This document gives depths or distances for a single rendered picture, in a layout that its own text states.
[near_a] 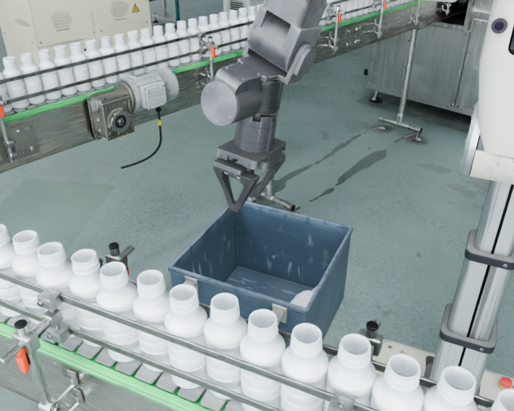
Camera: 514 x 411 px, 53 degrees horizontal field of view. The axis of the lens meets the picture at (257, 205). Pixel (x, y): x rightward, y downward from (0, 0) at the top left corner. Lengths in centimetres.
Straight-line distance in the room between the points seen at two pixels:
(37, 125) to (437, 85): 326
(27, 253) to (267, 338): 41
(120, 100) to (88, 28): 272
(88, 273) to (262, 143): 32
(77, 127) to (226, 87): 139
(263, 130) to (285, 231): 61
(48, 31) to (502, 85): 381
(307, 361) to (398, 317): 179
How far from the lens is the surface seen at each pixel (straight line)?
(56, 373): 96
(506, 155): 110
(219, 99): 66
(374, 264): 271
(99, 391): 91
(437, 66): 440
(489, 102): 107
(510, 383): 191
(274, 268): 139
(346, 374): 66
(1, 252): 93
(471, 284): 131
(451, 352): 144
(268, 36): 69
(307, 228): 128
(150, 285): 78
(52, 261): 84
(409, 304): 251
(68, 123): 198
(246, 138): 73
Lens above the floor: 163
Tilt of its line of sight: 32 degrees down
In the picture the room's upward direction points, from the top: straight up
